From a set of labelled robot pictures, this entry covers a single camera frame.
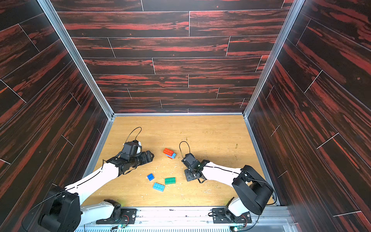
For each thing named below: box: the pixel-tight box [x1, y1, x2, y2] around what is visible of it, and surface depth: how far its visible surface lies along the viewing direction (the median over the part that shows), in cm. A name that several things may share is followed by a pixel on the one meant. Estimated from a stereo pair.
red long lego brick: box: [163, 147, 175, 157], surface depth 95 cm
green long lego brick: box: [164, 176, 177, 185], surface depth 86 cm
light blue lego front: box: [152, 182, 166, 192], surface depth 84 cm
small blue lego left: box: [147, 173, 155, 182], surface depth 88 cm
